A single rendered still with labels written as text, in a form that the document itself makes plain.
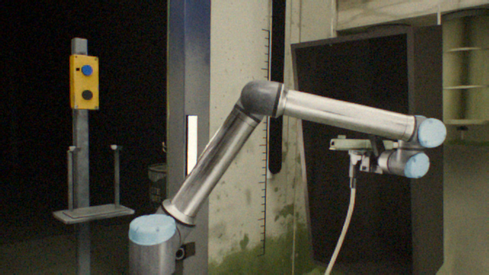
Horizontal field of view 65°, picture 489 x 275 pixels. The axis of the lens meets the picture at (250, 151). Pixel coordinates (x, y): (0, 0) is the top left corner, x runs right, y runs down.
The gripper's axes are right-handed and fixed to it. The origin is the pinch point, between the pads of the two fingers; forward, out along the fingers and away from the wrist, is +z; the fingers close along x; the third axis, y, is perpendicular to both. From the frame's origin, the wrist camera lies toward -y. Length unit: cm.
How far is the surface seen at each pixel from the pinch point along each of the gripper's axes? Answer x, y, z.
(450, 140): 144, -2, 71
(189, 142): -56, 2, 72
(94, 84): -104, -27, 72
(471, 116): 119, -19, 36
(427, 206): 35.9, 24.5, -9.0
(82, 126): -110, -5, 76
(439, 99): 41.8, -24.6, -5.6
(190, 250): -53, 64, 74
